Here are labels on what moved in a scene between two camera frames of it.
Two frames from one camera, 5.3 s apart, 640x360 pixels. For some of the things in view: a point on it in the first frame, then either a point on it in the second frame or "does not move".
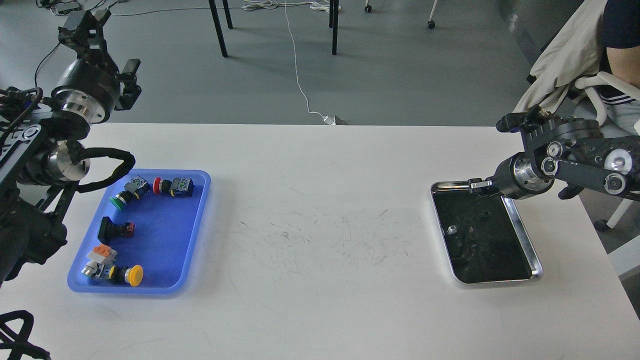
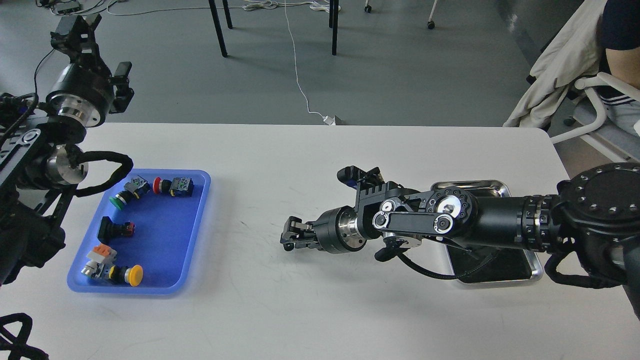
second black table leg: (227, 14) does not move
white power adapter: (331, 121) does not move
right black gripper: (507, 179) to (325, 232)
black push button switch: (108, 230) does not move
